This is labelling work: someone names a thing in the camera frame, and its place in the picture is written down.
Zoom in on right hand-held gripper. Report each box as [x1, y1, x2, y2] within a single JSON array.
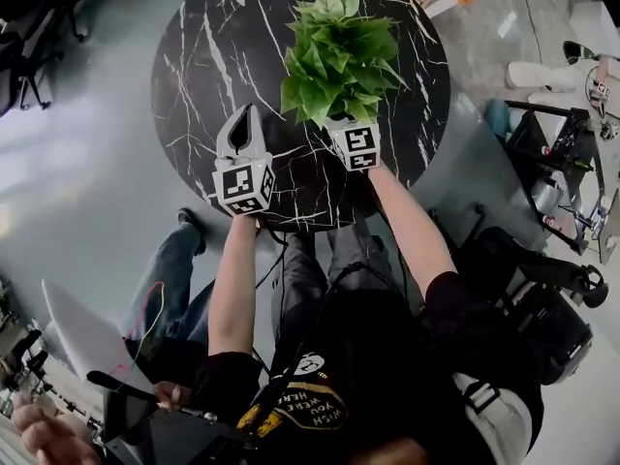
[[328, 118, 381, 173]]

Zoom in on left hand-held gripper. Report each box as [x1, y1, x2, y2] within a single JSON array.
[[211, 105, 276, 218]]

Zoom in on green potted plant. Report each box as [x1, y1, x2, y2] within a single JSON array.
[[279, 0, 411, 131]]

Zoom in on white shoulder bag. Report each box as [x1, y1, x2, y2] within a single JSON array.
[[452, 370, 535, 465]]

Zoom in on person's right forearm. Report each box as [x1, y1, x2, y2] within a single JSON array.
[[367, 165, 460, 295]]

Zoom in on person's left forearm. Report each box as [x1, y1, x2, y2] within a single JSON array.
[[206, 212, 264, 358]]

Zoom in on person's grey trousers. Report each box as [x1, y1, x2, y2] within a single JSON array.
[[269, 218, 406, 343]]

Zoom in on black metal rack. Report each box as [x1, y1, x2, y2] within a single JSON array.
[[503, 99, 607, 257]]

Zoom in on person's black printed shirt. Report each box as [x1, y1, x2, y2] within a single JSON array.
[[192, 268, 546, 465]]

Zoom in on black office chair with armrests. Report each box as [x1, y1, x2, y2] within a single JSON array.
[[454, 225, 610, 388]]

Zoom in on white flat board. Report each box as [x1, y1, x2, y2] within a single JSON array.
[[41, 278, 155, 397]]

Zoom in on black handheld device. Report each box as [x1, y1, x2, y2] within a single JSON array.
[[85, 369, 253, 465]]

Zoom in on black cable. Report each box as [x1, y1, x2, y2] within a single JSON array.
[[252, 214, 292, 293]]

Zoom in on red cable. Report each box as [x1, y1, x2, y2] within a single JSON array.
[[109, 281, 166, 375]]

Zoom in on green cable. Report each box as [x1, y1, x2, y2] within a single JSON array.
[[118, 283, 167, 391]]

